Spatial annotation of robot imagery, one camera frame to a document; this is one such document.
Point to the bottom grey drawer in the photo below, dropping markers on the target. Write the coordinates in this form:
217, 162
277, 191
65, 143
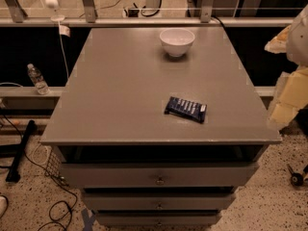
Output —
152, 219

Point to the clear plastic water bottle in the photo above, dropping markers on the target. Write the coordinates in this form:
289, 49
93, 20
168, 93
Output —
37, 79

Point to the grey drawer cabinet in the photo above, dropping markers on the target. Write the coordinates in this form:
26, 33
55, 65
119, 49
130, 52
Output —
115, 115

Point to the white webcam on stand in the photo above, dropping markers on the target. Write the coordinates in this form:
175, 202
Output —
54, 5

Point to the black metal stand leg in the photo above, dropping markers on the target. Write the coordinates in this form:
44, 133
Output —
13, 175

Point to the black caster wheel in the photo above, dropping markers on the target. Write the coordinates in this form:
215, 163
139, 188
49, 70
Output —
298, 179

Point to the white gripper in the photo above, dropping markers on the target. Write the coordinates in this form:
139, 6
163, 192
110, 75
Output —
298, 43

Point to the metal railing frame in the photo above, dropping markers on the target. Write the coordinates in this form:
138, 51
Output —
50, 33

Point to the black power strip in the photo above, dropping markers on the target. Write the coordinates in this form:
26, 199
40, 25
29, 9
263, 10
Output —
131, 12

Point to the white ceramic bowl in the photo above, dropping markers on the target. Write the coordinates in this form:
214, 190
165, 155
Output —
176, 41

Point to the top grey drawer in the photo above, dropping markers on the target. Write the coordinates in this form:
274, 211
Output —
157, 176

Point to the grey drawer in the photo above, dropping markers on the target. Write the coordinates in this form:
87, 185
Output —
152, 219
157, 176
158, 201

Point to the middle grey drawer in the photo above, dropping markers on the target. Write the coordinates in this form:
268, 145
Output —
158, 201

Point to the blue rxbar blueberry wrapper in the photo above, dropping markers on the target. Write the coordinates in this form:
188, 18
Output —
186, 109

